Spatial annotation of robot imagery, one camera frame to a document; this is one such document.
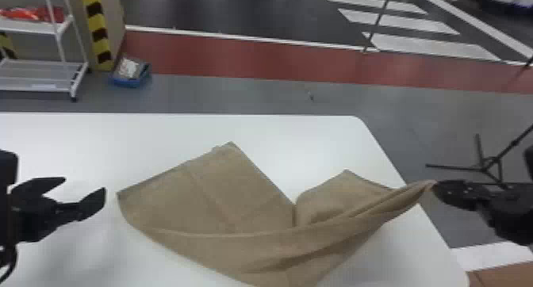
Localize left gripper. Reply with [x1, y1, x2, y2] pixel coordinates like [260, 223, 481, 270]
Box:
[8, 176, 108, 243]

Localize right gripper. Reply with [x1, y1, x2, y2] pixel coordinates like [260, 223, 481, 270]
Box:
[431, 178, 533, 247]

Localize beige towel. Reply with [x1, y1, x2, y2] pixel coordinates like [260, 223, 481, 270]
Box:
[116, 141, 436, 287]

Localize black tripod stand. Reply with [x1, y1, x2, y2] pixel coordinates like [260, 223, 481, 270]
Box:
[424, 123, 533, 186]

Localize blue tray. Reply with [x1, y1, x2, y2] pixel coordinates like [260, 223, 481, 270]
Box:
[109, 56, 152, 89]

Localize red snack packet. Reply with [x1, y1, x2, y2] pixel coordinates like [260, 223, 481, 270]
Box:
[0, 5, 67, 24]

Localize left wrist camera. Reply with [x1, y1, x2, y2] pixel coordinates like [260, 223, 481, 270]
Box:
[0, 148, 20, 247]

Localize black cable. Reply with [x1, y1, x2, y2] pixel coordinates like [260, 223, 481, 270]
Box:
[0, 244, 18, 284]

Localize white wire rack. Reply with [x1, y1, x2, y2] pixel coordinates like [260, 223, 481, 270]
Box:
[0, 0, 90, 102]

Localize yellow black striped post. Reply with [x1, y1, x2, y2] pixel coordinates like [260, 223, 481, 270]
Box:
[78, 0, 127, 72]

